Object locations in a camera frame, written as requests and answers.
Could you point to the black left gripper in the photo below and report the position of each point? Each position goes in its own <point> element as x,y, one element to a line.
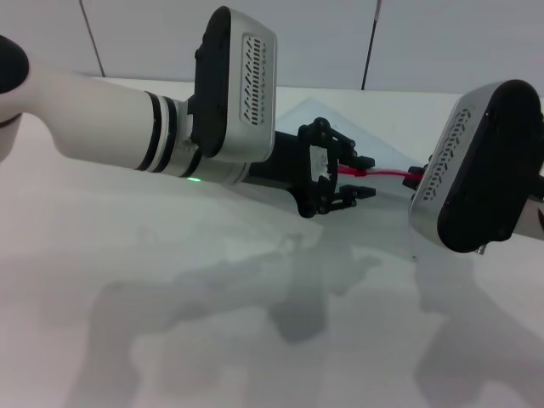
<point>285,163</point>

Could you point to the clear document bag red zipper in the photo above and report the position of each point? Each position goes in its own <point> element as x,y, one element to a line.
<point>384,171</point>

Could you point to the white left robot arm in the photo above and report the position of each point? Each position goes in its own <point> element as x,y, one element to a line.
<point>93,123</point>

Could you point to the thin black pole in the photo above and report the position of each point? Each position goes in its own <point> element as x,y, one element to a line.
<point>369,51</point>

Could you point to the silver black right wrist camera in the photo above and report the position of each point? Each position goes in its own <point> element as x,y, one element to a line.
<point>476,170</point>

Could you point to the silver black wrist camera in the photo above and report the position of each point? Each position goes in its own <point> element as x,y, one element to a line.
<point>476,170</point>
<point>238,85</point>

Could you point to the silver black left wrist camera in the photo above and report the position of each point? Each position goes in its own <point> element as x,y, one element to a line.
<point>238,85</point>

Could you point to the thin dark wall strip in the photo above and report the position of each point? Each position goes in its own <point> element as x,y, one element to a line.
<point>91,38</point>

